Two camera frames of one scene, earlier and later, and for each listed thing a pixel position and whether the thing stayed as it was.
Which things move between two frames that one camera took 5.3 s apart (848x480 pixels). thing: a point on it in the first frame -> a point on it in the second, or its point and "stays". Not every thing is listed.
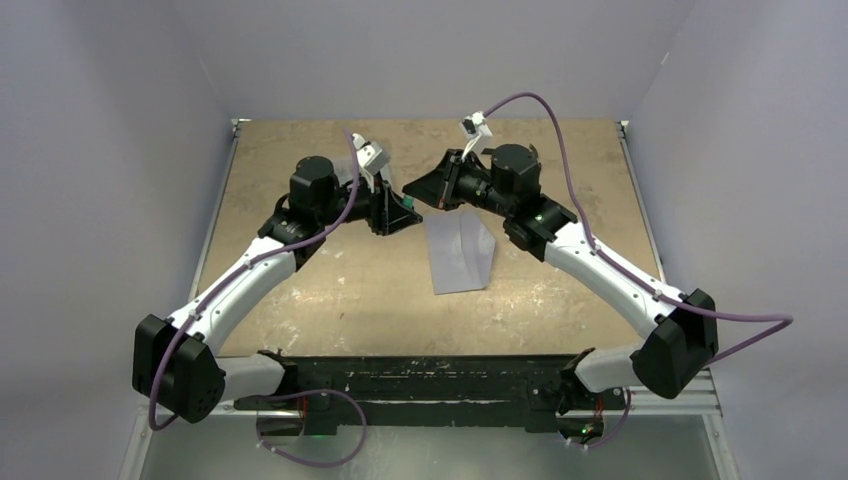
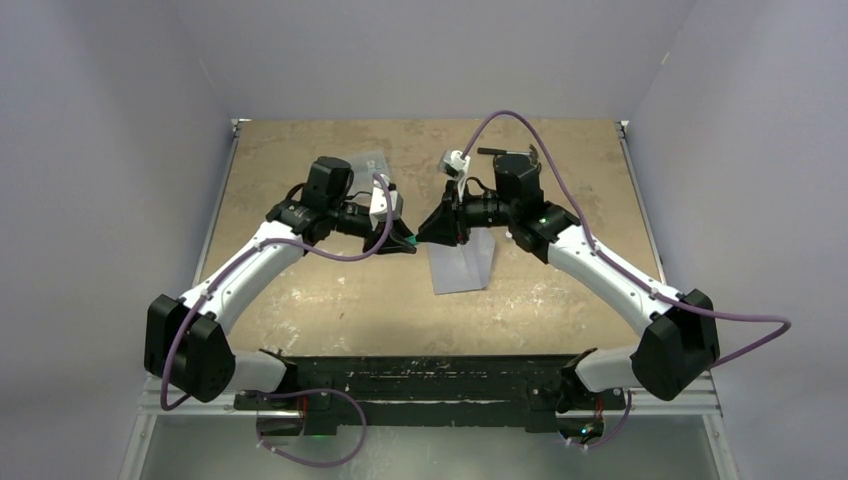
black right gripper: (439, 187) -> (449, 224)
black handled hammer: (512, 153) stays
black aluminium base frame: (497, 389) stays
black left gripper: (386, 212) -> (395, 239)
